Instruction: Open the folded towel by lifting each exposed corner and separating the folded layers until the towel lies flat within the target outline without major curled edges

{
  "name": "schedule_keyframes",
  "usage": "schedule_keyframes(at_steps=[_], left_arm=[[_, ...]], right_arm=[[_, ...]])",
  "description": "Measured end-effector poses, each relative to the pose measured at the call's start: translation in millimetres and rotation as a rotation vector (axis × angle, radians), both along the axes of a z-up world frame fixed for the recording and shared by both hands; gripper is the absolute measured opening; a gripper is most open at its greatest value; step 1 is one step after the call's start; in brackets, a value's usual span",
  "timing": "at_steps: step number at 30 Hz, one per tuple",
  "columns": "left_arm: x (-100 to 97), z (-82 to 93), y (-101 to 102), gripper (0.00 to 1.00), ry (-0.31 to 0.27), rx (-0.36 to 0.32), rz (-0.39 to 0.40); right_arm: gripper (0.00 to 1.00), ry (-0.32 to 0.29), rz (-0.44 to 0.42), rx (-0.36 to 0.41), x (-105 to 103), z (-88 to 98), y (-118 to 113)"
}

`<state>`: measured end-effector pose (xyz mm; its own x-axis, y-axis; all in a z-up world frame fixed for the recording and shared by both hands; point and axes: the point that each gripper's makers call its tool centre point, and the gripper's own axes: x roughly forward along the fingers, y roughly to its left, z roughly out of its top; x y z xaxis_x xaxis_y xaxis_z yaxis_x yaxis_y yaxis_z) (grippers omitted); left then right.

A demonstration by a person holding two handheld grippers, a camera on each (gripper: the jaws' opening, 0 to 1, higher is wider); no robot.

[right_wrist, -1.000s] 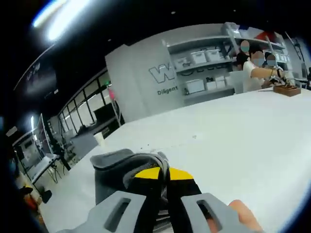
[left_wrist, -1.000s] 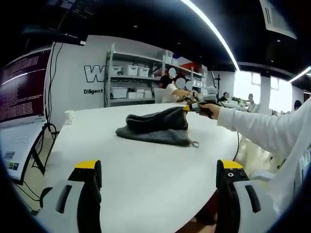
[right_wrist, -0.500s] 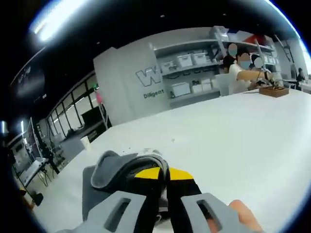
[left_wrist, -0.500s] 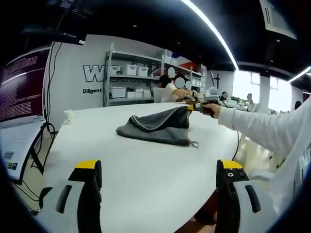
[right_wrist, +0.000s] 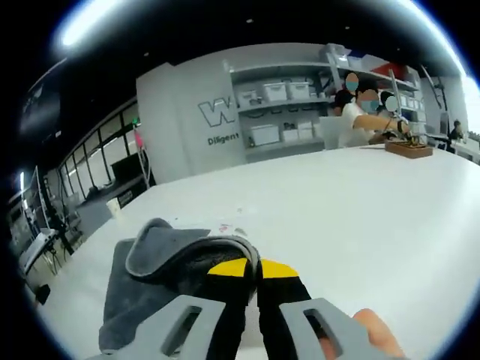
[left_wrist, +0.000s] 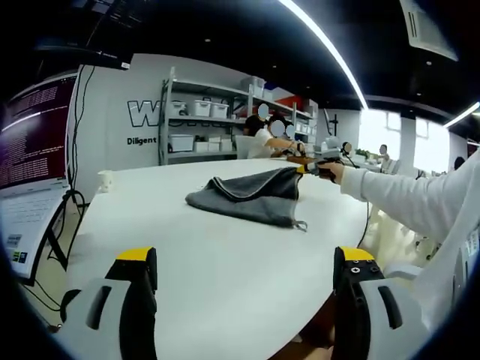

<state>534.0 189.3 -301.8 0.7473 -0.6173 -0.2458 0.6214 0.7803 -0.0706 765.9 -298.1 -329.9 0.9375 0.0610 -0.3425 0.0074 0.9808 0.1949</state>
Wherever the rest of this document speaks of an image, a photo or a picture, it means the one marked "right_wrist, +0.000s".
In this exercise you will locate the grey towel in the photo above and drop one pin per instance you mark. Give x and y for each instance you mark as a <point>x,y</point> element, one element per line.
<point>127,288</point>

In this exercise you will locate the person's right hand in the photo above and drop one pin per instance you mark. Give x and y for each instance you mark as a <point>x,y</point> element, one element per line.
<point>378,333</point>

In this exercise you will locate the white paper cup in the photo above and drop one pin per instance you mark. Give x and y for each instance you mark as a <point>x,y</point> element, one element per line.
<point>114,210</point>

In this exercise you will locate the dark grey desk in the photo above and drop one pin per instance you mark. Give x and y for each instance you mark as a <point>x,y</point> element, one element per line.
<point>112,193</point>

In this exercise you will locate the black waste bin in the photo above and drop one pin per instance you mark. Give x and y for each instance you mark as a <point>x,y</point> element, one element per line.
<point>43,295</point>

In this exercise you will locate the black monitor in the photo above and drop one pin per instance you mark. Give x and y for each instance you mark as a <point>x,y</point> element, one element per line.
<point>127,168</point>

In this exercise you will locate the pink hanging object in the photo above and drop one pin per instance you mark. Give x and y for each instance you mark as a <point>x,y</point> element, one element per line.
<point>139,138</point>

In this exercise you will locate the wooden tray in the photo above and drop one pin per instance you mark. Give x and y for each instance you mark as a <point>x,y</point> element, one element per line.
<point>408,150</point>

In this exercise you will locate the grey metal shelf rack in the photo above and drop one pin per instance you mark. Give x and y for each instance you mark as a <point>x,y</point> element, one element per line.
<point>277,103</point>

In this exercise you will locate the group of white storage boxes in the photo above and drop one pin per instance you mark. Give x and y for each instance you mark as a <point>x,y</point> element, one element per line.
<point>275,92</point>

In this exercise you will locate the black boom stand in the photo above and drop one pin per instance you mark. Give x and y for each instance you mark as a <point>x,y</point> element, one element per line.
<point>437,88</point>

